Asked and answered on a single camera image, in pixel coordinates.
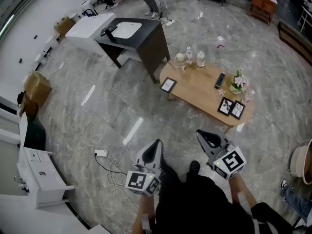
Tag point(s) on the wooden coffee table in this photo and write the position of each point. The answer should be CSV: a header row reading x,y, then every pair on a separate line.
x,y
195,86

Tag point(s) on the dark green tub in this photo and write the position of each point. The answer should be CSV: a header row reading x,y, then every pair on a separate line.
x,y
35,134

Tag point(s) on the round white floor disc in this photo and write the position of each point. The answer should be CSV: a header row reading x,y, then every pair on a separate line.
x,y
220,38

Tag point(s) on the potted pink flower plant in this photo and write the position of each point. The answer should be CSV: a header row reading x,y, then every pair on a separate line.
x,y
237,83

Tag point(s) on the beige round basin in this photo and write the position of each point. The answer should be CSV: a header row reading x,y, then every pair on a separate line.
x,y
298,160

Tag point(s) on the black framed picture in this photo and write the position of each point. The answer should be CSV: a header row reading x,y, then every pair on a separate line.
x,y
168,84

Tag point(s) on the person's right black shoe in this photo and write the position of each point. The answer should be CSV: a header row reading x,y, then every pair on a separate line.
x,y
195,166

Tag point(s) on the black faucet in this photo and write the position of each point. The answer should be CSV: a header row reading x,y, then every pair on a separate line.
x,y
109,32

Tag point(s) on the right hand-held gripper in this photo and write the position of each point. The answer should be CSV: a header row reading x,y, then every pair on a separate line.
x,y
229,163

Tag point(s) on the brown wooden cabinet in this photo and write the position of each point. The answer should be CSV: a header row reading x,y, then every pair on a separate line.
x,y
263,6

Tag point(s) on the dark wooden sink vanity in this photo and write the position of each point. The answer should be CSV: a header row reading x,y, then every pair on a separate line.
x,y
151,47

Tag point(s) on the person's right forearm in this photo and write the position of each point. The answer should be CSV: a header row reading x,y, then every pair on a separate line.
x,y
240,191

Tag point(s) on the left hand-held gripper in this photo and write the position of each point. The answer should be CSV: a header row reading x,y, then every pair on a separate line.
x,y
140,180

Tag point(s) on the white drawer cabinet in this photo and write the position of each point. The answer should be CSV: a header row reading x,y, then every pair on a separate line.
x,y
44,172

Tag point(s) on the white power strip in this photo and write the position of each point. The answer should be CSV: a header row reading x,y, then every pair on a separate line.
x,y
170,22
101,152

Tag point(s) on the white bathtub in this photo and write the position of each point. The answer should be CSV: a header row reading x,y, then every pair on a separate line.
x,y
83,30

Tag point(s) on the person's black-clothed body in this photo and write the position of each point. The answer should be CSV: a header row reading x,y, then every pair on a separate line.
x,y
195,203

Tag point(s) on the small pink flower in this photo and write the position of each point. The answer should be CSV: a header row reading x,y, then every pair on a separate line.
x,y
221,91

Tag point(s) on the dark wooden bench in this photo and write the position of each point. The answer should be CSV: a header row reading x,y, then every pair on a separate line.
x,y
292,41

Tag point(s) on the white-capped clear bottle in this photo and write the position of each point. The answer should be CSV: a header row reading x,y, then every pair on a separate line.
x,y
200,60

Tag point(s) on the small dark cardboard box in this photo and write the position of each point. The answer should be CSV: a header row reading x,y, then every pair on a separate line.
x,y
30,110

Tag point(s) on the green-capped clear bottle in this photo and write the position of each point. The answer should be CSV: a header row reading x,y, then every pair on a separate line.
x,y
180,57

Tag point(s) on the black remote control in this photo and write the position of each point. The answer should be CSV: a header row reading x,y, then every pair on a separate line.
x,y
220,80

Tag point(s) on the red-label water bottle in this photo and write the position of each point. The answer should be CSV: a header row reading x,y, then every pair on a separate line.
x,y
189,56

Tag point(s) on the red-topped clear stand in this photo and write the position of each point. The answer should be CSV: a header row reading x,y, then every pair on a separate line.
x,y
220,46

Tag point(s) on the person's left forearm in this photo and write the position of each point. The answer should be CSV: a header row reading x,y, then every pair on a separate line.
x,y
146,208

